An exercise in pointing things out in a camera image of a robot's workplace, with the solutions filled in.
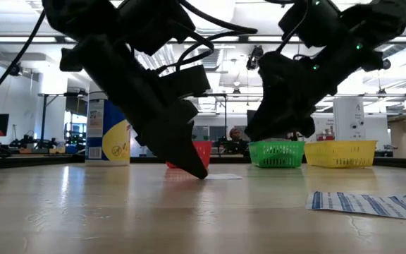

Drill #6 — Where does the red background box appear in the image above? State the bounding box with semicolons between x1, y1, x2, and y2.
316;128;335;142

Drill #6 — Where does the white background cabinet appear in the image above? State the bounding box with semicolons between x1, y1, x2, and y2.
332;97;367;142

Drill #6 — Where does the thin black hanging cable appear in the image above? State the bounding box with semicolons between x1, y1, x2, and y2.
0;10;47;114

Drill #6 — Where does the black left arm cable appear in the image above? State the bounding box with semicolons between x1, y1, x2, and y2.
155;0;259;75

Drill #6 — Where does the wide blue striped bandage packet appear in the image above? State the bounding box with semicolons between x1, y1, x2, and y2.
304;190;406;222

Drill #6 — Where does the green plastic basket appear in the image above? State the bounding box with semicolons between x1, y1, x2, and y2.
247;140;306;169

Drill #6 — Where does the black overhead frame light bar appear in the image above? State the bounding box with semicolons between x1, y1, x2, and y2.
0;34;406;45

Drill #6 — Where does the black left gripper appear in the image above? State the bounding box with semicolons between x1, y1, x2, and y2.
60;37;209;180

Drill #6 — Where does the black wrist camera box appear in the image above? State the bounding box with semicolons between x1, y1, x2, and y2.
258;51;313;93
160;64;211;99

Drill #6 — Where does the black table edge rail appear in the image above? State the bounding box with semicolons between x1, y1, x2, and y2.
0;154;406;171

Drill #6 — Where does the person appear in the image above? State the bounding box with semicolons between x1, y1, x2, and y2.
220;127;250;155

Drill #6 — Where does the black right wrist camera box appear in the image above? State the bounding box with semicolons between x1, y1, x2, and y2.
258;51;313;93

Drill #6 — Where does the silver ceiling air duct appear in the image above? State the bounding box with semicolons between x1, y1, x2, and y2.
186;0;236;111

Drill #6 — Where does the red plastic basket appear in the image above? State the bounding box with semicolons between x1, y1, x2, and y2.
166;140;214;169

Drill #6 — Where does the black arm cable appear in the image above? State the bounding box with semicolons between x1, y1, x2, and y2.
155;0;259;75
276;0;312;54

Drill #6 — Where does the black background frame post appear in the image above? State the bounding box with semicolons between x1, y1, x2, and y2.
37;92;87;150

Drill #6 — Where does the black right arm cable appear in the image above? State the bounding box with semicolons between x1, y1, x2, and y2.
276;0;312;54

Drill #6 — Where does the white packet with blue label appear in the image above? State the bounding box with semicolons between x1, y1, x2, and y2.
204;173;243;181

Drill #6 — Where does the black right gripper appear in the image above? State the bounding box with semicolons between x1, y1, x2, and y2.
245;49;352;142

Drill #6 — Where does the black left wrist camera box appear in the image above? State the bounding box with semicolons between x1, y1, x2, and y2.
160;64;211;99

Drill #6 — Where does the white blue yellow wipes canister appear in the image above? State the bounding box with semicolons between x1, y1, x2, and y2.
85;80;133;167

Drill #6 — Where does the yellow plastic basket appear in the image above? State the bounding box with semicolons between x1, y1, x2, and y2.
304;140;378;169

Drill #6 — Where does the black hanging overhead camera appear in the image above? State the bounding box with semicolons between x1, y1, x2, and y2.
245;45;264;71

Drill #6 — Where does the black background frame stand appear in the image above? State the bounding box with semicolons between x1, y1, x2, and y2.
202;92;228;142

